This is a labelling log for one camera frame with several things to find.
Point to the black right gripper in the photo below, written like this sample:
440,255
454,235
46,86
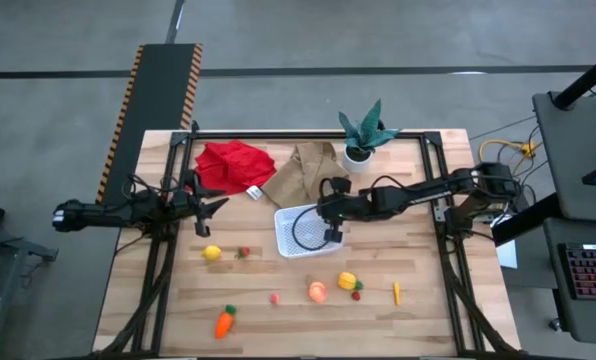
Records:
338,206

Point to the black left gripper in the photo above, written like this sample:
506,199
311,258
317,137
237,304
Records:
188,205

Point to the yellow toy lemon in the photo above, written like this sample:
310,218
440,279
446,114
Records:
211,253

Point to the white perforated plastic basket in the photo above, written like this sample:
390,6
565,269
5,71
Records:
285,225

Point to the red toy strawberry green leaves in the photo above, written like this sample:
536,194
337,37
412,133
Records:
244,251

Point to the yellow toy pepper green stem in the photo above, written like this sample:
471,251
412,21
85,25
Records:
347,281

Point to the orange toy peach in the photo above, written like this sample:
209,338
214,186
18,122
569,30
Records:
317,292

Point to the small yellow toy banana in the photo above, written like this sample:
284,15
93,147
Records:
397,295

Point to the small pink toy garlic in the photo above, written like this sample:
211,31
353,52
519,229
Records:
274,299

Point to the orange toy carrot green top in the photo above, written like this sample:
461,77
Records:
223,325

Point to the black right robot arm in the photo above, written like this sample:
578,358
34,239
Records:
428,192

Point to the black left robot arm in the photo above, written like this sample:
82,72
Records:
103,214

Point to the red crumpled cloth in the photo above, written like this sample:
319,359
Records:
233,167

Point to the white cloth tag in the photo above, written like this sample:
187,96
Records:
254,192

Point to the brown paper bag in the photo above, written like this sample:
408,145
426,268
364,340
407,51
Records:
303,175

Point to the green plant in white pot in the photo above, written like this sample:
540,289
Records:
358,160

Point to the black mat with hazard stripes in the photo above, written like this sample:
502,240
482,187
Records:
158,100

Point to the white paper sheet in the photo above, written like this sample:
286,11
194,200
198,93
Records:
508,255

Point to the grey computer workstation cart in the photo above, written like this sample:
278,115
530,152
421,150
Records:
568,150

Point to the backlit black keyboard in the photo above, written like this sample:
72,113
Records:
593,272

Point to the black round pole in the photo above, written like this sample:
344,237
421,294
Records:
583,80

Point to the black aluminium table frame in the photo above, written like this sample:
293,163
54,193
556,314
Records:
303,135

